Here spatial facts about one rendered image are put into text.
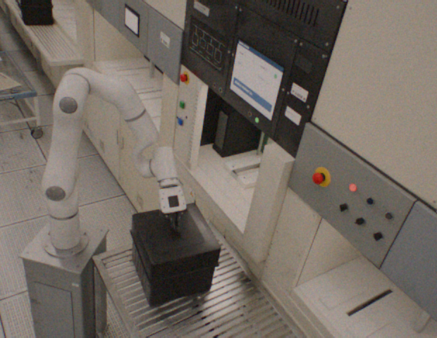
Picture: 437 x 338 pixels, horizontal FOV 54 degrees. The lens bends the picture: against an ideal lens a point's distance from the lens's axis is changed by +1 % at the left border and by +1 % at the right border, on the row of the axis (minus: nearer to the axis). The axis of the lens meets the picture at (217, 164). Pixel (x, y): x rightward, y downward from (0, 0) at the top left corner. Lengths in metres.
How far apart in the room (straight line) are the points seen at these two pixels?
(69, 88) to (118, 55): 2.07
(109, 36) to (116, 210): 1.32
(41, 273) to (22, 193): 1.55
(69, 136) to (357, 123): 0.99
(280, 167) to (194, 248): 0.46
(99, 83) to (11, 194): 2.12
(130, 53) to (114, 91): 2.08
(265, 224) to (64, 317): 1.06
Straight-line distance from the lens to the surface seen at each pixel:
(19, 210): 3.41
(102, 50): 3.51
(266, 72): 1.62
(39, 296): 2.20
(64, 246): 2.00
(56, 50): 3.83
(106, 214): 3.30
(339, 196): 1.45
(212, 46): 1.91
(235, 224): 2.03
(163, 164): 1.70
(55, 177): 1.71
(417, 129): 1.25
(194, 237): 1.72
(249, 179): 2.26
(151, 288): 1.73
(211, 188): 2.20
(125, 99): 1.54
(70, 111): 1.51
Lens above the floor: 2.23
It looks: 35 degrees down
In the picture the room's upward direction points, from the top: 10 degrees clockwise
